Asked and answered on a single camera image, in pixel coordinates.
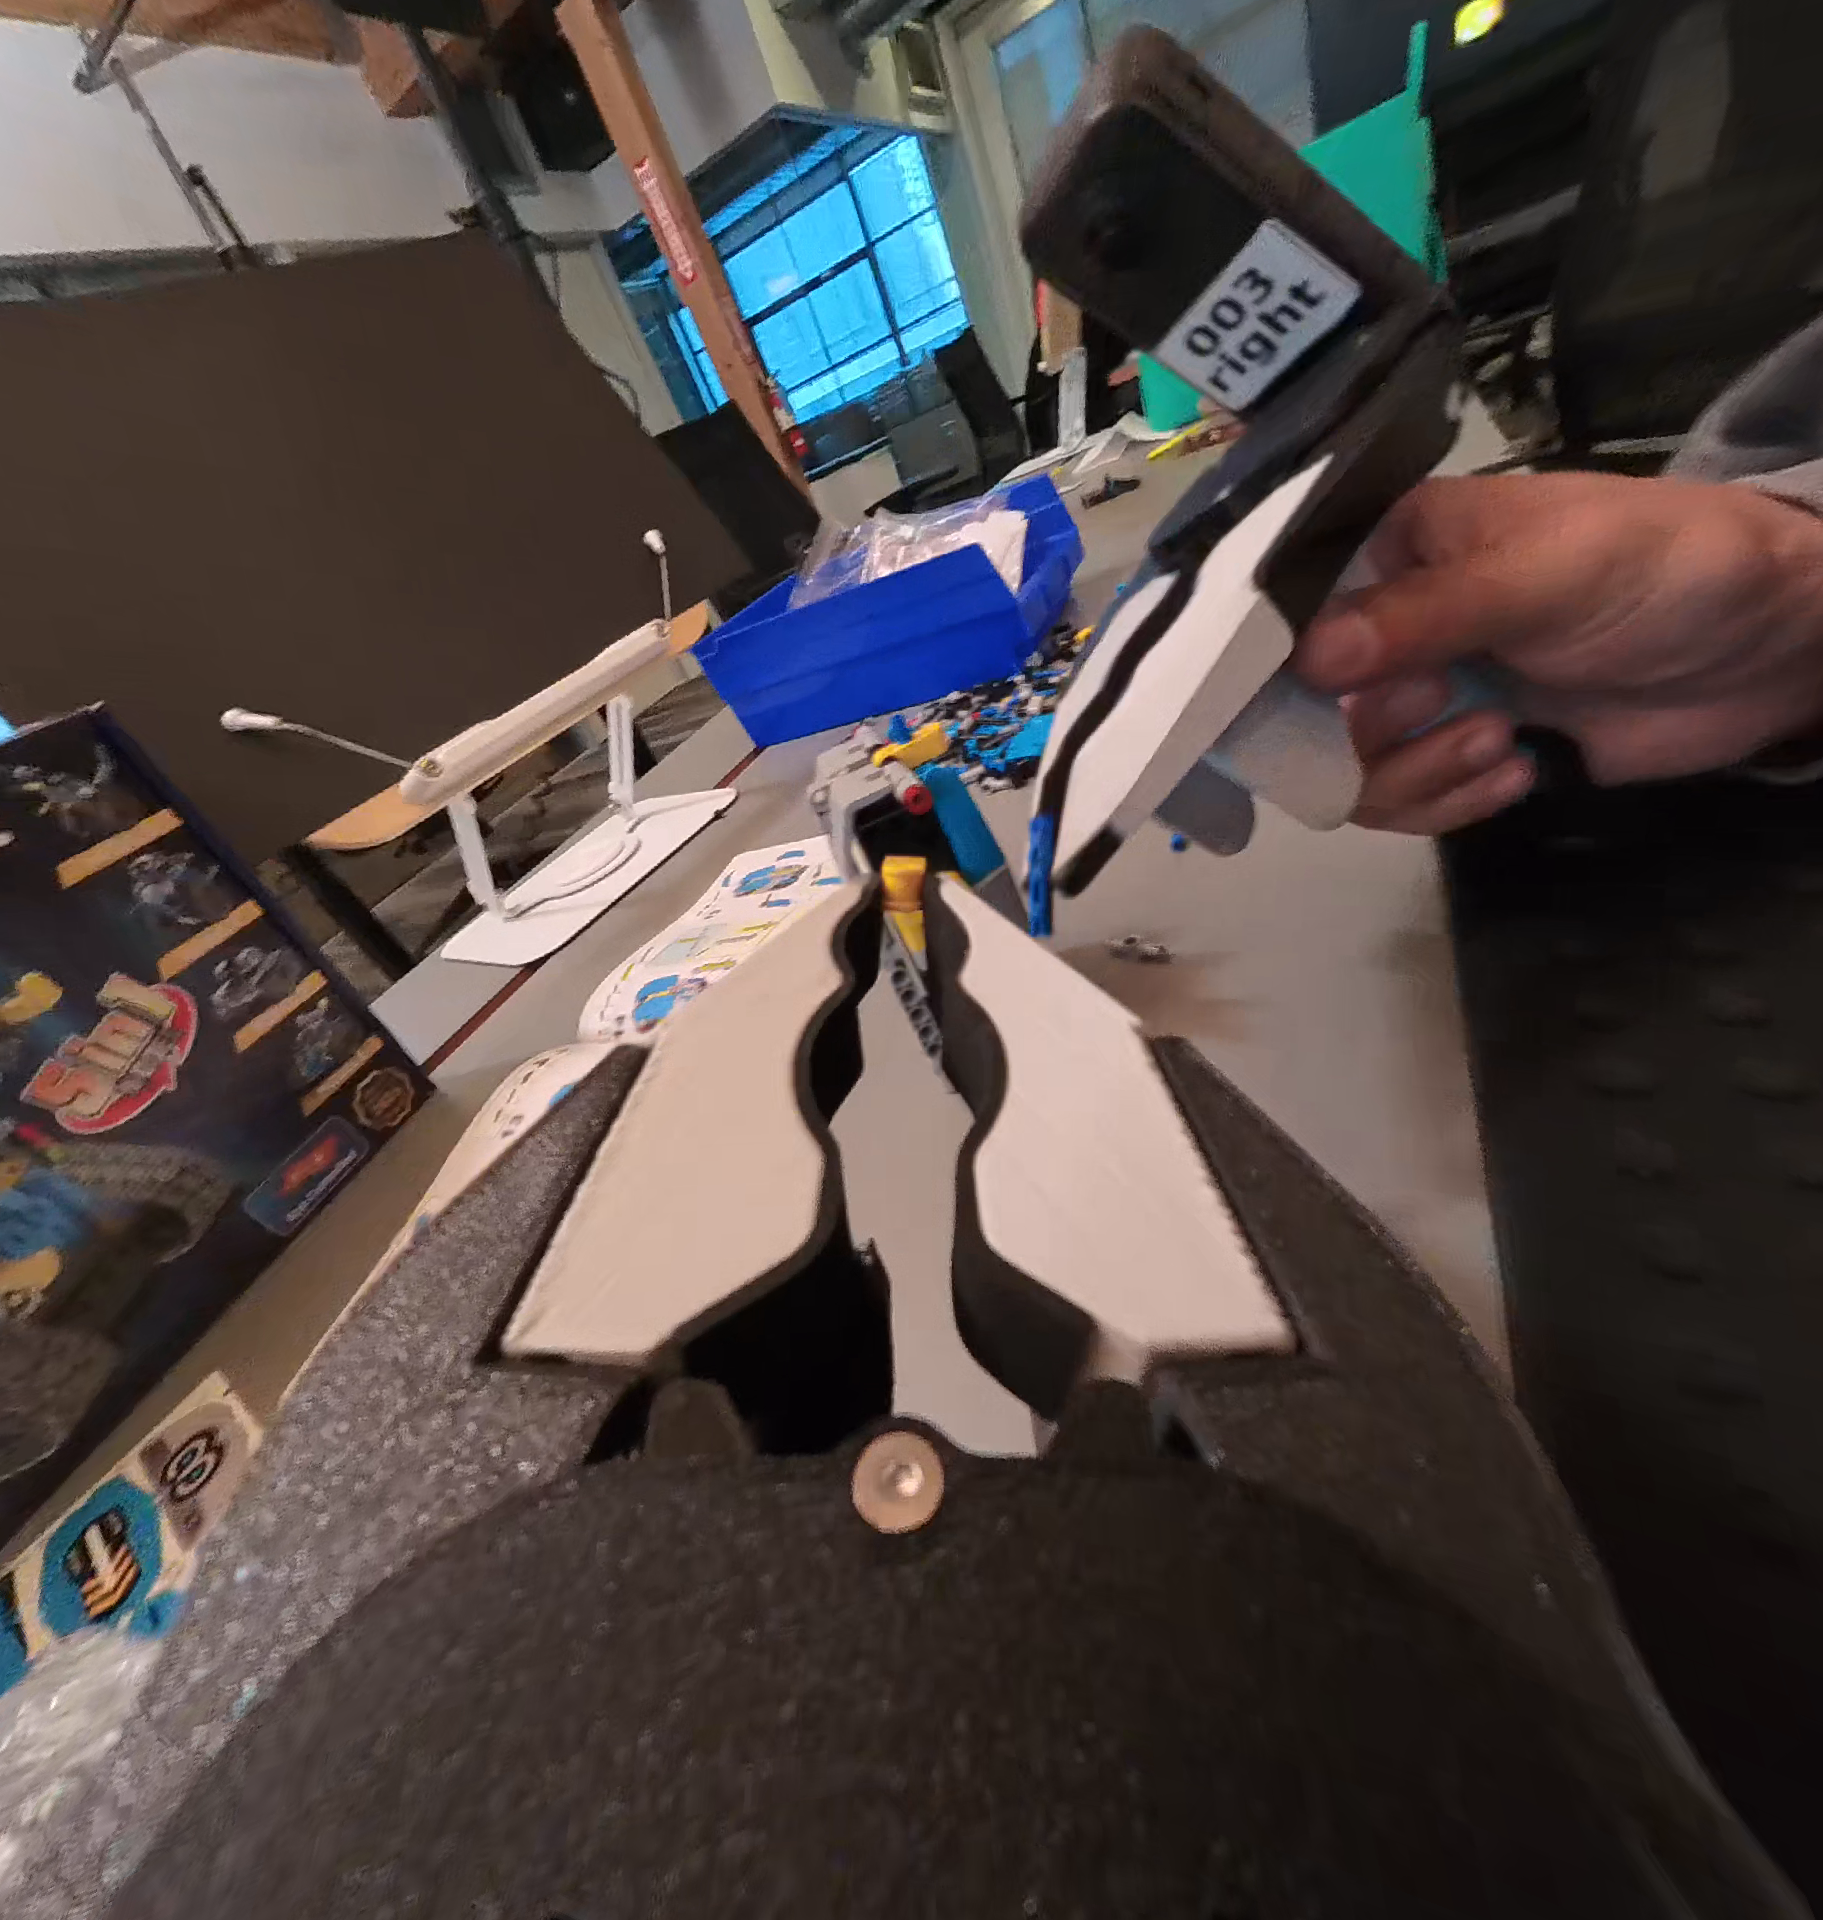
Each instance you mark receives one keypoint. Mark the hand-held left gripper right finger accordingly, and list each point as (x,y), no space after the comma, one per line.
(1119,1202)

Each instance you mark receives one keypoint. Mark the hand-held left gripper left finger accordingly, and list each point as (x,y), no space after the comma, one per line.
(670,1185)

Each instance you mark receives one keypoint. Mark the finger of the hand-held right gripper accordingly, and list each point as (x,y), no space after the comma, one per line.
(1225,657)
(1096,689)

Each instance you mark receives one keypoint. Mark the thin blue brick piece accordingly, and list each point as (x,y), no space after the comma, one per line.
(1041,876)

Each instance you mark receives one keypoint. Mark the grey and blue brick model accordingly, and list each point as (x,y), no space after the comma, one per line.
(867,817)

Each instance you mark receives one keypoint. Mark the small yellow brick piece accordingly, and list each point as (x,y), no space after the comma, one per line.
(904,885)

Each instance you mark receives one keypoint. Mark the grey desk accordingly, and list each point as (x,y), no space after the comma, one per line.
(1300,962)

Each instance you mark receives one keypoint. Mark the person's right hand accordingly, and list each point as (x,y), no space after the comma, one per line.
(1631,631)

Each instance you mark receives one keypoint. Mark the pile of loose brick pieces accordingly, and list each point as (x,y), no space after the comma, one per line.
(1002,720)

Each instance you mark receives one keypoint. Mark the open instruction booklet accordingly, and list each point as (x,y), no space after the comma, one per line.
(701,962)

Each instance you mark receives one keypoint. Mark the clear plastic bags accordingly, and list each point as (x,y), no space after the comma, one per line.
(910,547)

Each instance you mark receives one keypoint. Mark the blue storage bin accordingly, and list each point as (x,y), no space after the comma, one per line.
(867,645)

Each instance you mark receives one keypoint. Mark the green bag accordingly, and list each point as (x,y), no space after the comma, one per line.
(1384,140)

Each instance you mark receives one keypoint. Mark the small grey brick piece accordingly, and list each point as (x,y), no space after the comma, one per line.
(1136,945)

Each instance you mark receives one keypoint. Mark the window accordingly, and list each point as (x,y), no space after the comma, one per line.
(837,268)

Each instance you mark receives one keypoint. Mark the red fire extinguisher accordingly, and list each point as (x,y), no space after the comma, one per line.
(786,413)

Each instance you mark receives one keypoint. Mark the light wooden table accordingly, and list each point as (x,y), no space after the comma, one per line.
(371,817)

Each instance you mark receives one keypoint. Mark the black mesh office chair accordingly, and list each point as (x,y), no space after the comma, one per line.
(1677,177)

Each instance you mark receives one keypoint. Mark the dark printed toy box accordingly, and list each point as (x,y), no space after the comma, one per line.
(132,1126)

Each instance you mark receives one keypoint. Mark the black dimpled floor mat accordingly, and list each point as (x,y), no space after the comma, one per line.
(1677,1349)

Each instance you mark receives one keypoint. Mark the sticker sheet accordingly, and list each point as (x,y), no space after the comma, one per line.
(101,1560)

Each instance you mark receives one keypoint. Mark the dark partition panel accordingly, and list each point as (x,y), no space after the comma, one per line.
(251,497)

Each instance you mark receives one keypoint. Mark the wooden support post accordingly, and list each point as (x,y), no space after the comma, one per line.
(670,210)

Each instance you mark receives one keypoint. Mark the black wall speaker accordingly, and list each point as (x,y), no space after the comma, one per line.
(557,98)

